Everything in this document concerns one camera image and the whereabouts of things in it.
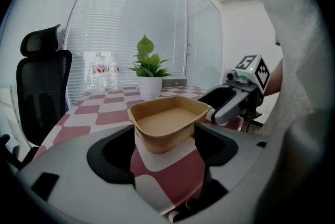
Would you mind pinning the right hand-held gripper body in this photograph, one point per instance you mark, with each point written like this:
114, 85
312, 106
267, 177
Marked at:
257, 73

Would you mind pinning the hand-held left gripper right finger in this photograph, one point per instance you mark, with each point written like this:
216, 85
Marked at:
243, 165

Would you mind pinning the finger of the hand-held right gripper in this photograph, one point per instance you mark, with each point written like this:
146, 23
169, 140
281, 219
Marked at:
254, 113
230, 107

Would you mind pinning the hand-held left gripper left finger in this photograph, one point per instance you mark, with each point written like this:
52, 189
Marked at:
78, 165

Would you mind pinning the brown plastic tray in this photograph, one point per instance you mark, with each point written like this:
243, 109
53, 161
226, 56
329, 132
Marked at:
167, 123

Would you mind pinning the person's right forearm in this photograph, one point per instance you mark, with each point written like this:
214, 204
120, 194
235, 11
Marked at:
276, 79

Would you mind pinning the person's grey sweatshirt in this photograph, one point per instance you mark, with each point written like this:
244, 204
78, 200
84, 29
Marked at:
301, 34

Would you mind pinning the beige drawer box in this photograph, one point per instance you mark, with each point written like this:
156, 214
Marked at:
174, 83

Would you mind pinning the checkered cloth covered table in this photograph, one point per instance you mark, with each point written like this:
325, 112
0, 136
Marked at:
110, 107

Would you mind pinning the red white checkered tablecloth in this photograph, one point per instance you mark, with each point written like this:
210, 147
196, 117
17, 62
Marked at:
167, 181

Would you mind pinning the black mesh office chair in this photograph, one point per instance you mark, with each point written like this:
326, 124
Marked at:
42, 92

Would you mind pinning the green plant in white pot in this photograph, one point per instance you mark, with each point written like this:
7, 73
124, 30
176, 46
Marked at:
149, 87

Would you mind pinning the clear water bottle red label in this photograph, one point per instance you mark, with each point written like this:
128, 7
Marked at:
96, 73
113, 73
105, 76

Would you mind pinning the white window blinds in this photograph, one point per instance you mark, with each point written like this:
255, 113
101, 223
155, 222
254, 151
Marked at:
131, 8

